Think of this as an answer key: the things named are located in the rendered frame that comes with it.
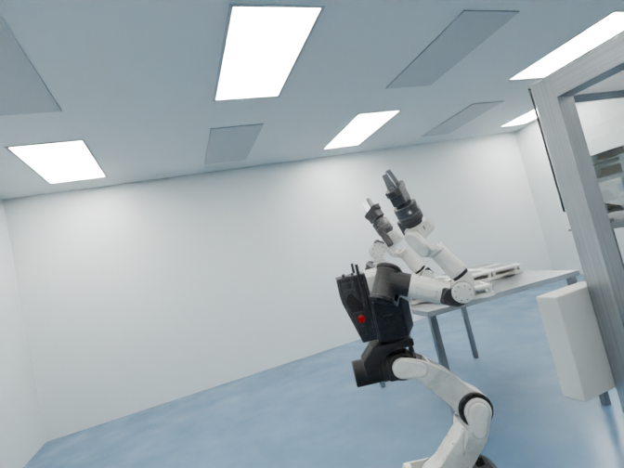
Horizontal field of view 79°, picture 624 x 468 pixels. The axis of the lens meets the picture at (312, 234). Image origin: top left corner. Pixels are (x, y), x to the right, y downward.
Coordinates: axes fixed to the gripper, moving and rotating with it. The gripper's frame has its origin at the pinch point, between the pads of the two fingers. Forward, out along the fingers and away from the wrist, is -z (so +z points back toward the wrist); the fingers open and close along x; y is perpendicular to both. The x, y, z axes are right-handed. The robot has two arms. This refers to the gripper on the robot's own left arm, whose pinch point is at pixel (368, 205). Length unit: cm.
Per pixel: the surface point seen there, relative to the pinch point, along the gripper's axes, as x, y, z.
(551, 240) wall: -292, -597, 57
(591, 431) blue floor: -37, -76, 165
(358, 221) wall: -304, -242, -117
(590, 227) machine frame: 96, 32, 68
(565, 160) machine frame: 101, 29, 51
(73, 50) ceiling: -23, 104, -171
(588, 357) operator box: 79, 41, 94
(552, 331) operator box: 78, 44, 85
